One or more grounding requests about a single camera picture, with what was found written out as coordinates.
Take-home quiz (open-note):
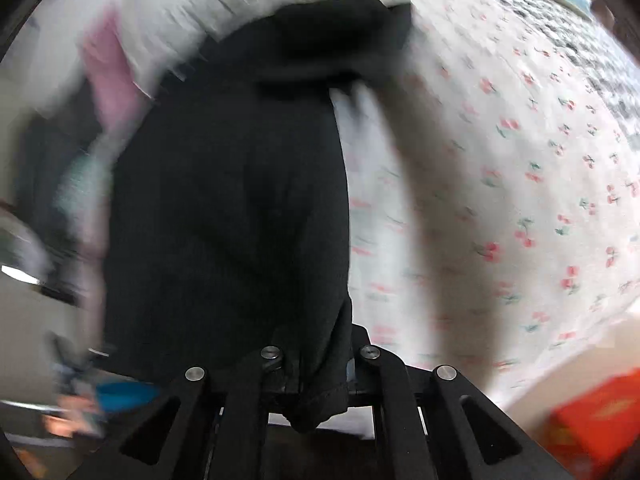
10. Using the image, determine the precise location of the black jacket garment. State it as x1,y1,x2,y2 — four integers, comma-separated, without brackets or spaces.
103,0,412,431

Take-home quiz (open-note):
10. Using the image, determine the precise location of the cherry print bed sheet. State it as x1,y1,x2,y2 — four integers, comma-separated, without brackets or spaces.
336,0,639,405

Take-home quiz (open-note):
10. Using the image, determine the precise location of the red box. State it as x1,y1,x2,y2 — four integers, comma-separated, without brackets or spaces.
541,368,639,479

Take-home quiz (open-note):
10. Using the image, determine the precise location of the grey white checkered quilt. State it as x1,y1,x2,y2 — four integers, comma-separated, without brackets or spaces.
497,0,639,151

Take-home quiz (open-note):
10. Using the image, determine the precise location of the pink pillow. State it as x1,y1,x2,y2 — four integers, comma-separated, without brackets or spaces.
80,8,149,131

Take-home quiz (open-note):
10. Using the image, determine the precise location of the white fluffy pillow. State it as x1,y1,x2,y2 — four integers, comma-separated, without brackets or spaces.
20,0,314,108

